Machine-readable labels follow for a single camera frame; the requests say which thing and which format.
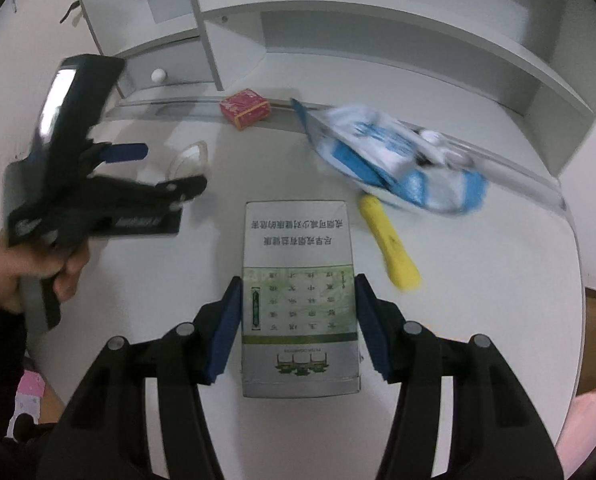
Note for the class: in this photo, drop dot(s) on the green white cardboard box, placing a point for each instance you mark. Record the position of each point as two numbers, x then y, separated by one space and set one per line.
298 240

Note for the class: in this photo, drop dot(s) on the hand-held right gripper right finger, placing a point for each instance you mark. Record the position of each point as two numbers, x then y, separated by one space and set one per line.
375 330

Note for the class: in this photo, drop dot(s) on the small red box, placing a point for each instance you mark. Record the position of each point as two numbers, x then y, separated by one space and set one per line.
243 107

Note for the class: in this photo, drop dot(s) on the person's left hand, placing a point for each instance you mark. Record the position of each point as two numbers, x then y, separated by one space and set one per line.
2 270

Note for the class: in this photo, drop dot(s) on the grey desk shelf unit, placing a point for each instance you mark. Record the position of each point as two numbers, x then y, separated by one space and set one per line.
378 45

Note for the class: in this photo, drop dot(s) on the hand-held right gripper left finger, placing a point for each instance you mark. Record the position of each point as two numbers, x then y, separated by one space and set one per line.
225 330

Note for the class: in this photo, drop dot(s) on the pink printed cloth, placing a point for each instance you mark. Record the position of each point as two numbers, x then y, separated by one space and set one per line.
27 395

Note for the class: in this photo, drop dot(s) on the person's bare leg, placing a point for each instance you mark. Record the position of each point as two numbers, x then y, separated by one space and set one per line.
593 420

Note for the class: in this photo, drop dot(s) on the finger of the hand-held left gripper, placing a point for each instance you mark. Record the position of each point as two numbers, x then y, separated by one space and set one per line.
125 151
152 195

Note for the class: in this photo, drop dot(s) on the blue white plastic package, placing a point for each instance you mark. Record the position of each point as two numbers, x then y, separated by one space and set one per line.
378 145

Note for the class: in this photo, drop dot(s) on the clear plastic bag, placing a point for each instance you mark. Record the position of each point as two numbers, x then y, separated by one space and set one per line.
197 152

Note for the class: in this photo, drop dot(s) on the white drawer knob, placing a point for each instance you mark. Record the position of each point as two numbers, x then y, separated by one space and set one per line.
157 76

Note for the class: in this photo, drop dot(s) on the yellow snack wrapper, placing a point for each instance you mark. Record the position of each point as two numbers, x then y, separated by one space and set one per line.
390 240

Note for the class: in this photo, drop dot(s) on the grey drawer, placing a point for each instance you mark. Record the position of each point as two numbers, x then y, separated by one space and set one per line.
187 67

